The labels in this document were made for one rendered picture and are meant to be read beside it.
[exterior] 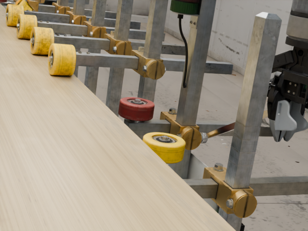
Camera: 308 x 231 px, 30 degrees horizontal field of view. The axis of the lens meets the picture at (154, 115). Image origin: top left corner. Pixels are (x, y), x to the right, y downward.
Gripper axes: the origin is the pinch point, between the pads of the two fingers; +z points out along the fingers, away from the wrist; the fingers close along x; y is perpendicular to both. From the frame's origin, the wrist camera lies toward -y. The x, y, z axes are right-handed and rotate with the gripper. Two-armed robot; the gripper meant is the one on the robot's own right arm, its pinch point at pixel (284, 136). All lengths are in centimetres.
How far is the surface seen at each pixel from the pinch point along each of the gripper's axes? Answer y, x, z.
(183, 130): -33.2, -7.2, -3.6
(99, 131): -57, -20, -7
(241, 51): 275, 469, 57
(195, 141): -30.4, -8.5, -1.5
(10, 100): -70, 0, -7
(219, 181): -33.8, -26.7, 0.2
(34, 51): -57, 47, -9
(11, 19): -56, 96, -10
